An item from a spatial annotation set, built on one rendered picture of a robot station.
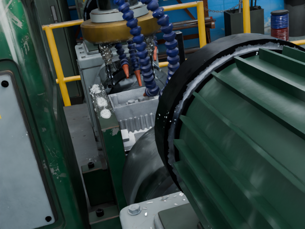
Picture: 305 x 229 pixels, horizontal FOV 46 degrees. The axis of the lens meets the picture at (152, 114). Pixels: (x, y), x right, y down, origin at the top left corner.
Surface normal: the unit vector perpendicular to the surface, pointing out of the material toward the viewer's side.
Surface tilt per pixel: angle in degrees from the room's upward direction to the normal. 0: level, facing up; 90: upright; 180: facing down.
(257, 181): 59
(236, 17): 90
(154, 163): 36
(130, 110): 90
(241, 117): 40
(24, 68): 90
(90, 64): 90
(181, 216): 0
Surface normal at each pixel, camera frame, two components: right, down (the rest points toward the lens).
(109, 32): -0.18, 0.42
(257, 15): 0.07, 0.39
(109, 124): -0.15, -0.91
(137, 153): -0.76, -0.51
